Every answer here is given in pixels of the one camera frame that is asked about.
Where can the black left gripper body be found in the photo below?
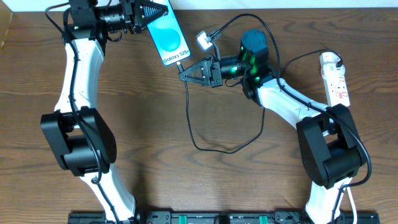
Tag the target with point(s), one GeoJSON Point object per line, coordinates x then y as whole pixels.
{"type": "Point", "coordinates": [135, 17]}

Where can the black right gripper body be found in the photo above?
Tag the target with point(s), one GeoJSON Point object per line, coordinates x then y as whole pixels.
{"type": "Point", "coordinates": [214, 72]}

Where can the blue Galaxy smartphone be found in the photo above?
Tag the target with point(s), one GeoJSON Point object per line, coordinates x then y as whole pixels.
{"type": "Point", "coordinates": [168, 37]}

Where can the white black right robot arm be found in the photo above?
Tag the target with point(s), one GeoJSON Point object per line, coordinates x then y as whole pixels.
{"type": "Point", "coordinates": [330, 147]}

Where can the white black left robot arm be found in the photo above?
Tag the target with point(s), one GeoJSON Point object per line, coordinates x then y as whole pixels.
{"type": "Point", "coordinates": [78, 136]}

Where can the white power strip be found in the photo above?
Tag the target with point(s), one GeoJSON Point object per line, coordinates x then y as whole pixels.
{"type": "Point", "coordinates": [335, 87]}

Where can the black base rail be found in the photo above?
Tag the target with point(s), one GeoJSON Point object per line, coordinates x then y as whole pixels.
{"type": "Point", "coordinates": [163, 217]}

